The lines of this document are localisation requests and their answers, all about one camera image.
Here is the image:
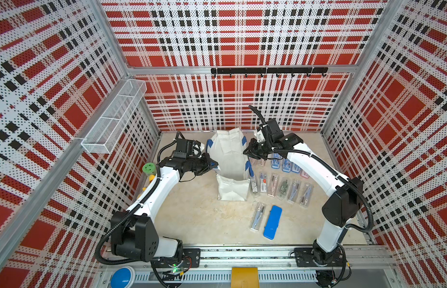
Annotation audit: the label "blue compass set case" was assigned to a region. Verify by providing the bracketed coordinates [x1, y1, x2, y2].
[271, 153, 282, 169]
[282, 159, 292, 173]
[291, 163, 302, 174]

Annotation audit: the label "clear green compass case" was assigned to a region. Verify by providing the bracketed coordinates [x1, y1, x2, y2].
[276, 177, 291, 200]

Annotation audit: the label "solid blue compass case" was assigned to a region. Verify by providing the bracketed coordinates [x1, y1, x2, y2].
[263, 205, 282, 240]

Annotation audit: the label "green round toy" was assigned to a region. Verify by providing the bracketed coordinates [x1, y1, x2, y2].
[142, 162, 157, 175]

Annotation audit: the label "white canvas bag blue handles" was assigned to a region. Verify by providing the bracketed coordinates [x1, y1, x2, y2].
[205, 128, 251, 202]

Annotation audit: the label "white wire mesh basket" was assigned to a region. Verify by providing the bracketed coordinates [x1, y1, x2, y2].
[82, 79, 146, 154]

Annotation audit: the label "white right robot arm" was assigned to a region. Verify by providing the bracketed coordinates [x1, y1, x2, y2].
[244, 131, 374, 254]

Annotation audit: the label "yellow toy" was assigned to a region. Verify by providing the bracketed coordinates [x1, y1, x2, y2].
[142, 174, 156, 192]

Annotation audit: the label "clear case blue compass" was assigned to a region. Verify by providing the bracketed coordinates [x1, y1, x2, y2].
[250, 202, 266, 232]

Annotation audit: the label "pink compass set case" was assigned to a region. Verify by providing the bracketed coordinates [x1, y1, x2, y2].
[300, 170, 310, 179]

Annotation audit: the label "clear compass case in bag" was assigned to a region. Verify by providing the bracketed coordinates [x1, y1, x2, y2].
[250, 176, 260, 198]

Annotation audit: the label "blue round button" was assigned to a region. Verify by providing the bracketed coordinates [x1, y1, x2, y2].
[110, 266, 135, 288]

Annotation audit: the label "black hook rail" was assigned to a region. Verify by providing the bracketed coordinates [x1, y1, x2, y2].
[210, 67, 329, 76]

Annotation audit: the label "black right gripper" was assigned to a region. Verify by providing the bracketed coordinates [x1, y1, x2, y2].
[242, 139, 273, 162]

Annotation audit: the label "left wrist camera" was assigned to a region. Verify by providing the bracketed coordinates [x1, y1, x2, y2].
[173, 139, 202, 159]

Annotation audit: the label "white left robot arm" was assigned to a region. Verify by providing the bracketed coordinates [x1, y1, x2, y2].
[95, 153, 218, 265]

